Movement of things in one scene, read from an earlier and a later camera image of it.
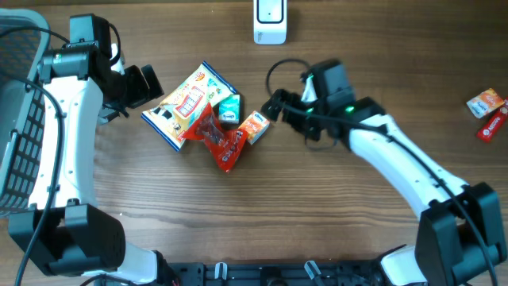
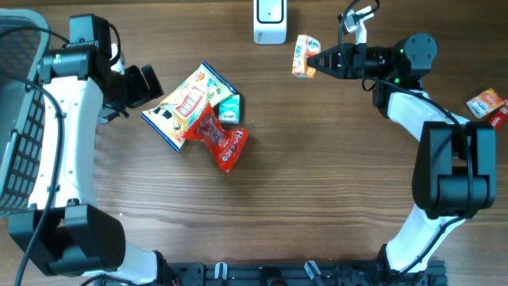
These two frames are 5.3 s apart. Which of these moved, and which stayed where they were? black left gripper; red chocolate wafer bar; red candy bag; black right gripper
Moved: black right gripper
Stayed: black left gripper; red chocolate wafer bar; red candy bag
